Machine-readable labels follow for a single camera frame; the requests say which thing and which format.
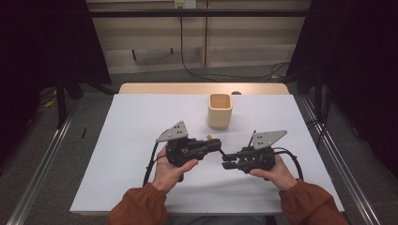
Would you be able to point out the dark round knob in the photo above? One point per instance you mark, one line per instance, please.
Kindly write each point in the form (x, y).
(236, 92)

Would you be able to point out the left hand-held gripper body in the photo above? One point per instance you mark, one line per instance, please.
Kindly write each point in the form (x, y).
(180, 150)

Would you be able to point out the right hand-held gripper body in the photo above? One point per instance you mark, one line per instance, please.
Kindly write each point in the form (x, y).
(259, 156)

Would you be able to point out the black curtain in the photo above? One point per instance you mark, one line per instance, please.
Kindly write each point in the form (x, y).
(359, 62)
(37, 47)

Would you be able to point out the black horizontal frame bar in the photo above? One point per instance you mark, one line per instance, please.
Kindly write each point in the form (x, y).
(200, 13)

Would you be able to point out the black metal stand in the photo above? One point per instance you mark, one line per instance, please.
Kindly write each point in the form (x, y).
(61, 103)

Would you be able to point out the small black stick on floor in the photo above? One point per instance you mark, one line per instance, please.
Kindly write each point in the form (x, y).
(84, 133)

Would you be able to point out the person's right hand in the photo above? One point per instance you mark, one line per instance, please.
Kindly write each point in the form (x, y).
(278, 176)

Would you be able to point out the white table sheet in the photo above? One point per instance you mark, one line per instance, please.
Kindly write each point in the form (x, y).
(125, 156)

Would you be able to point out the person's left hand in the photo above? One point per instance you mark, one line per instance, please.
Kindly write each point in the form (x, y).
(165, 176)

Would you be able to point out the aluminium floor rail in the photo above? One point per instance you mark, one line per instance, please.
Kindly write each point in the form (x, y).
(359, 197)
(40, 168)

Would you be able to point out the beige square pen holder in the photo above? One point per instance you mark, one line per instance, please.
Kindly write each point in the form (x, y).
(219, 112)

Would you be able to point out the white wall socket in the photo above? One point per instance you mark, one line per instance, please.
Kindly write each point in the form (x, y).
(185, 3)

